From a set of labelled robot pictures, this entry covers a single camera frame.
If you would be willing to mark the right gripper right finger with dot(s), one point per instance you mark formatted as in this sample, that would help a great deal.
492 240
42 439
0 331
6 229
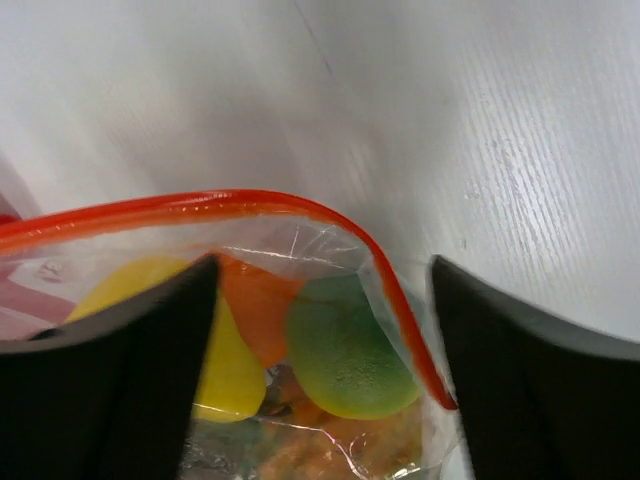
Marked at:
539 397

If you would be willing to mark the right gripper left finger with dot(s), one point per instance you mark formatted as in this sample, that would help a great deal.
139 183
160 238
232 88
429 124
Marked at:
109 396

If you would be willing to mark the yellow pear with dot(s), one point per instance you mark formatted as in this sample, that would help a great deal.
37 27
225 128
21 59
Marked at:
232 386

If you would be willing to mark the orange fruit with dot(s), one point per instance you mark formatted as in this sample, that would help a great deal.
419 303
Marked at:
259 302

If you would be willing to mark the yellow pineapple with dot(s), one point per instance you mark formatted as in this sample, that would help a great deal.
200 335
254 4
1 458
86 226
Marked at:
293 438

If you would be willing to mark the green lime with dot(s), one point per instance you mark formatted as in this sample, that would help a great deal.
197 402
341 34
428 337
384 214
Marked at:
340 355

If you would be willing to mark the clear zip top bag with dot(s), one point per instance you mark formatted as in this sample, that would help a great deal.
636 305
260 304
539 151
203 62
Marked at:
50 263

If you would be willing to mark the red plastic tray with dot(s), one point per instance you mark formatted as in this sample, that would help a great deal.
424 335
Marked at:
17 202

